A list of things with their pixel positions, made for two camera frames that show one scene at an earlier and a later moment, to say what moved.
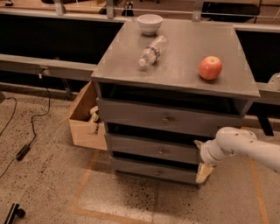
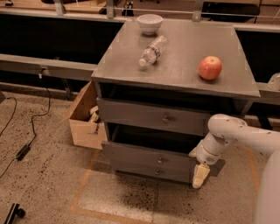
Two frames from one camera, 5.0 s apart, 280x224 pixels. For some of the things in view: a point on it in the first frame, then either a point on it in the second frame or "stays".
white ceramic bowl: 150,24 stays
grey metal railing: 79,71 stays
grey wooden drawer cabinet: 163,86 stays
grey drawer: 156,148 to 125,154
